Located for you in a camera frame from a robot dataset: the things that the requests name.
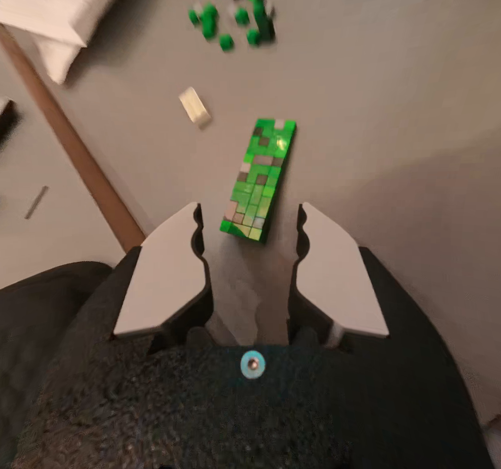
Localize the large grey desk mat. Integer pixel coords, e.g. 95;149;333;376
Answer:
0;0;501;426

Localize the pile of green bricks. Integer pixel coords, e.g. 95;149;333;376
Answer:
187;0;291;53

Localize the white instruction booklet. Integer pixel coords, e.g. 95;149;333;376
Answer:
0;0;140;85

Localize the small grey desk mat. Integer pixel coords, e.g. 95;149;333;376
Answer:
0;58;130;287

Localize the dark wooden desk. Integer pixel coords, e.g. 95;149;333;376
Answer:
0;25;146;253

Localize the thin grey stick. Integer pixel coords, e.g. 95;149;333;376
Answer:
24;185;50;220

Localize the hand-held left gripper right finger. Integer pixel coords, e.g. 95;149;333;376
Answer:
288;202;390;350

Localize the green tiled brick plate assembly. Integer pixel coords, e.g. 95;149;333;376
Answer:
219;118;297;244

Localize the black object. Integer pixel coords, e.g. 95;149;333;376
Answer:
0;98;21;149

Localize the pale grey brick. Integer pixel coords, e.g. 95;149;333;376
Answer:
178;86;213;130

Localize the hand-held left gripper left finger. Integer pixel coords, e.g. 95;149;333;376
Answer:
113;202;214;355

